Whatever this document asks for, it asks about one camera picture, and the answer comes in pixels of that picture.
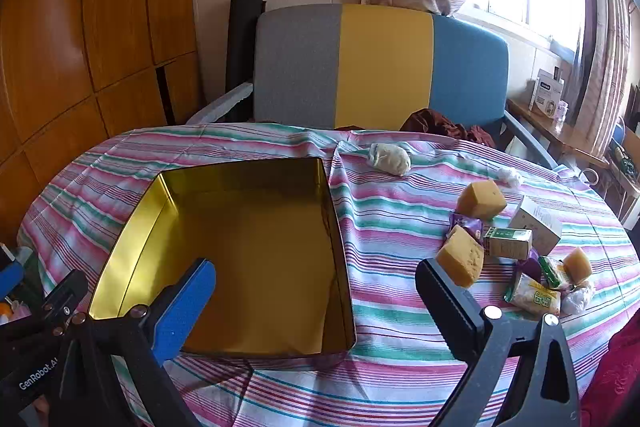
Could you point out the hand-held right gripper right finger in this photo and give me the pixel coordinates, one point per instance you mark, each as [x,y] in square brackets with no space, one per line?
[442,302]

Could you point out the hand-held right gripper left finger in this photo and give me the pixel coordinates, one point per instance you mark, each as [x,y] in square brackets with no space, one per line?
[185,307]

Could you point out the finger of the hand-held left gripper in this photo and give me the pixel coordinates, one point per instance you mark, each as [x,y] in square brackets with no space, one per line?
[67,297]
[11,279]

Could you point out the purple snack packet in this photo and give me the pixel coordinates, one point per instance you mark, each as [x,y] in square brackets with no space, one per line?
[530,266]
[465,223]

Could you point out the gold tin box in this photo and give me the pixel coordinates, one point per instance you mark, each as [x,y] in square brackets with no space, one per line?
[250,257]

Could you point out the small green carton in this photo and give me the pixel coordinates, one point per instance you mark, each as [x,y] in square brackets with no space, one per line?
[507,243]

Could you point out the cracker packet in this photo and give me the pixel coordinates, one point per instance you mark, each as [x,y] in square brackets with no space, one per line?
[532,294]

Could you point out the yellow sponge block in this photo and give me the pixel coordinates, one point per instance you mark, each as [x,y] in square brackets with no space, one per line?
[577,264]
[482,199]
[460,257]

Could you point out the beige cardboard box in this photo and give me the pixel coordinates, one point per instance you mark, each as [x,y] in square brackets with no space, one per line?
[537,222]

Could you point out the small white item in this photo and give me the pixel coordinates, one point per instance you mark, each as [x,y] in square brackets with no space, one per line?
[511,177]

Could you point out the plastic-wrapped white bun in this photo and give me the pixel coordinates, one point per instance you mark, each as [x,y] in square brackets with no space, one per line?
[390,158]

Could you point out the striped tablecloth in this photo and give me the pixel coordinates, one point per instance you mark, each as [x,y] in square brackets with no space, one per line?
[390,217]

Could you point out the green snack packet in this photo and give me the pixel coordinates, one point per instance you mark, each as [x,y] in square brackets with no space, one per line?
[552,273]

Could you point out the clear plastic bag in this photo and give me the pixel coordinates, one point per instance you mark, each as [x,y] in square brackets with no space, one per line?
[577,299]

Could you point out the dark red cloth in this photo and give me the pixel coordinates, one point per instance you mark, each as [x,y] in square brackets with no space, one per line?
[430,122]

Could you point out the red quilted fabric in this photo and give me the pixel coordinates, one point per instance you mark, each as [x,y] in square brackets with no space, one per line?
[615,377]

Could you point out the wooden side desk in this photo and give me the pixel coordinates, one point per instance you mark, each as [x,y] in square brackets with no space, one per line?
[560,132]

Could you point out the small pale purple bottle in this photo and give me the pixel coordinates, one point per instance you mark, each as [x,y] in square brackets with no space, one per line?
[561,111]

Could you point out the wooden wardrobe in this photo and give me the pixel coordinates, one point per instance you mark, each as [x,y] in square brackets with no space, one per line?
[75,57]

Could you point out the white printed box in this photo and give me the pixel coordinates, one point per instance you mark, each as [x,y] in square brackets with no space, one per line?
[546,94]

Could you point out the grey yellow blue chair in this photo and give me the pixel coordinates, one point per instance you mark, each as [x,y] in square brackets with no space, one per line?
[385,67]

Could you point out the blue bucket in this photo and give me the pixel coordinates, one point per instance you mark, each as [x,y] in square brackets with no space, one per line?
[619,132]

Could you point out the black rolled mat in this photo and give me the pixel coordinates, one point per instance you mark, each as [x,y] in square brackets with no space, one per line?
[242,42]

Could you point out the pink striped curtain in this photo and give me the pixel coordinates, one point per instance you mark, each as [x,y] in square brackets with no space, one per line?
[602,37]

